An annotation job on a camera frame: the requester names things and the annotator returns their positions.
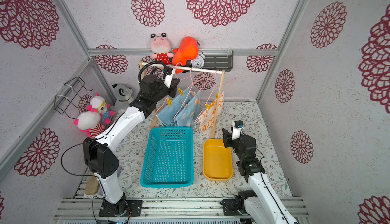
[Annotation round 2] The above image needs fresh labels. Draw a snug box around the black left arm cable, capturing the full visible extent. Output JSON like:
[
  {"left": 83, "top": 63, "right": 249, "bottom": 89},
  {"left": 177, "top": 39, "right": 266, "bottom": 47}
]
[{"left": 60, "top": 140, "right": 98, "bottom": 178}]

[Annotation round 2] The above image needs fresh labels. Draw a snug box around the beige slipper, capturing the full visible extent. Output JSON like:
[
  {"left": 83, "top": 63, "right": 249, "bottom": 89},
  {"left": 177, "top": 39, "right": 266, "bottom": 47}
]
[{"left": 85, "top": 172, "right": 100, "bottom": 196}]

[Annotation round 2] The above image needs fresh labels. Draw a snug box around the light blue towel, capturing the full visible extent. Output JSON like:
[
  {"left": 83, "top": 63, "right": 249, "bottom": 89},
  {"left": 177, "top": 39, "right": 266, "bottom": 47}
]
[{"left": 157, "top": 95, "right": 191, "bottom": 126}]

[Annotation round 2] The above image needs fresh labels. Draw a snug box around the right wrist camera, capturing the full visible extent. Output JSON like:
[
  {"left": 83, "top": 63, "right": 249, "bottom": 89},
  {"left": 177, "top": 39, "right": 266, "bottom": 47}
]
[{"left": 232, "top": 120, "right": 244, "bottom": 140}]

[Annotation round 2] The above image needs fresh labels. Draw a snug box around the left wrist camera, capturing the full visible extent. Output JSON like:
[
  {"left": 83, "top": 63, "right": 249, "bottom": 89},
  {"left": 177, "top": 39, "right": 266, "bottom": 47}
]
[{"left": 164, "top": 72, "right": 173, "bottom": 88}]

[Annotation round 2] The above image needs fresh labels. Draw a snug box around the pink frog plush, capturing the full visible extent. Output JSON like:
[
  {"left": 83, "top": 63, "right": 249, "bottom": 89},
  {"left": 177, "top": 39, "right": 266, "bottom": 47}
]
[{"left": 150, "top": 33, "right": 174, "bottom": 65}]

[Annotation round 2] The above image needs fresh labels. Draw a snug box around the blue spotted towel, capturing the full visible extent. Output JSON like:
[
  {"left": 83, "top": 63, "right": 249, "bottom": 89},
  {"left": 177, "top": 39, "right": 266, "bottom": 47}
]
[{"left": 174, "top": 91, "right": 201, "bottom": 128}]

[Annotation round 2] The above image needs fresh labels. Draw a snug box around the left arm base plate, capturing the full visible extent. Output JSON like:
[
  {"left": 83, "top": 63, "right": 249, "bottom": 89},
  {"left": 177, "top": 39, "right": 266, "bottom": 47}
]
[{"left": 98, "top": 199, "right": 143, "bottom": 217}]

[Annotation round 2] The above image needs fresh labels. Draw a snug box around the black wire wall basket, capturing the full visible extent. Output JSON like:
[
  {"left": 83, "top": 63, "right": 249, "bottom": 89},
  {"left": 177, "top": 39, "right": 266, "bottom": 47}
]
[{"left": 53, "top": 76, "right": 93, "bottom": 119}]

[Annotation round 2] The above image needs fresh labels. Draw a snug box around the grey husky plush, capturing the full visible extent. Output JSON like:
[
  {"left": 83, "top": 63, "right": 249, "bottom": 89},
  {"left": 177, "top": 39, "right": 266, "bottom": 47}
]
[{"left": 112, "top": 84, "right": 134, "bottom": 115}]

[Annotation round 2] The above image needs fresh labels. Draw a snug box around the white orange patterned towel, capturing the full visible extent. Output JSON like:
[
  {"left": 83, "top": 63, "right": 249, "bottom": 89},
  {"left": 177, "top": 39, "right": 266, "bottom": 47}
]
[{"left": 196, "top": 91, "right": 224, "bottom": 132}]

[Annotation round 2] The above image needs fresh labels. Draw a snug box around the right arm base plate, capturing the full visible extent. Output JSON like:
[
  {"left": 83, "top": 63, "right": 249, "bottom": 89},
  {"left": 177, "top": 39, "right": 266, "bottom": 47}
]
[{"left": 220, "top": 199, "right": 247, "bottom": 216}]

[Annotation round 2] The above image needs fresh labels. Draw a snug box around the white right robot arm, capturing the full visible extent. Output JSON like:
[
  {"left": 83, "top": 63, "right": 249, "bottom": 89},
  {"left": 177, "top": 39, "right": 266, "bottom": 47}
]
[{"left": 222, "top": 128, "right": 298, "bottom": 224}]

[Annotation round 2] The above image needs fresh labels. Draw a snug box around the black wall shelf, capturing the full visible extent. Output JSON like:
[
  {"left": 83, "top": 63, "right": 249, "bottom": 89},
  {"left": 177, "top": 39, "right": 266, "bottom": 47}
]
[{"left": 203, "top": 51, "right": 234, "bottom": 72}]

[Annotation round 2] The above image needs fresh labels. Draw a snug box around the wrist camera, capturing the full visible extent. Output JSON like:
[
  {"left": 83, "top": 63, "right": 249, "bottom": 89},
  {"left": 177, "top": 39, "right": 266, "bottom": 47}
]
[
  {"left": 232, "top": 120, "right": 244, "bottom": 140},
  {"left": 164, "top": 72, "right": 173, "bottom": 88}
]

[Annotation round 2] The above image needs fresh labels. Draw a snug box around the orange plush toy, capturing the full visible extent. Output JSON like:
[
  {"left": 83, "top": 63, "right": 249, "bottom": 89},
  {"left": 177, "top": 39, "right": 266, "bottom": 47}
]
[{"left": 172, "top": 37, "right": 199, "bottom": 66}]

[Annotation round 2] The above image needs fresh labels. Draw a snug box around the white plush striped outfit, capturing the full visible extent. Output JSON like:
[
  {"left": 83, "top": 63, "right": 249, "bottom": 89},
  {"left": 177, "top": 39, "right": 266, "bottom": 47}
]
[{"left": 73, "top": 111, "right": 105, "bottom": 138}]

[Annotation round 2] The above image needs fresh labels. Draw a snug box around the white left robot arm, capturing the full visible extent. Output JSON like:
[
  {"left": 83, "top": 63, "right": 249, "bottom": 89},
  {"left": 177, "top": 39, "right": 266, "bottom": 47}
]
[{"left": 83, "top": 75, "right": 180, "bottom": 216}]

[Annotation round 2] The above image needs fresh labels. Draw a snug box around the teal plastic basket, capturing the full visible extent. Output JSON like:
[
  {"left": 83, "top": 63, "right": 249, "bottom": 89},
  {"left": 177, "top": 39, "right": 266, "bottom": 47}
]
[{"left": 140, "top": 126, "right": 194, "bottom": 188}]

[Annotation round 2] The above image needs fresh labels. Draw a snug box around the wooden clothes rack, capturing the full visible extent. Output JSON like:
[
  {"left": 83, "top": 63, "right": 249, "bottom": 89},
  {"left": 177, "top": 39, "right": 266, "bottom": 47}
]
[{"left": 139, "top": 60, "right": 226, "bottom": 139}]

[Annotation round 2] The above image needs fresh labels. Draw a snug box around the white alarm clock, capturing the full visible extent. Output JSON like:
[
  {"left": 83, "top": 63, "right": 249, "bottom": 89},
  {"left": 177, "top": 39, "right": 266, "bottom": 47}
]
[{"left": 191, "top": 52, "right": 205, "bottom": 69}]

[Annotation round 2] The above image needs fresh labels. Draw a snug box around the yellow plastic tray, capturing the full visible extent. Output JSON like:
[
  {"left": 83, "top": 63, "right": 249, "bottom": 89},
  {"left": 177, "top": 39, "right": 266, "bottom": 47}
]
[{"left": 203, "top": 139, "right": 233, "bottom": 181}]

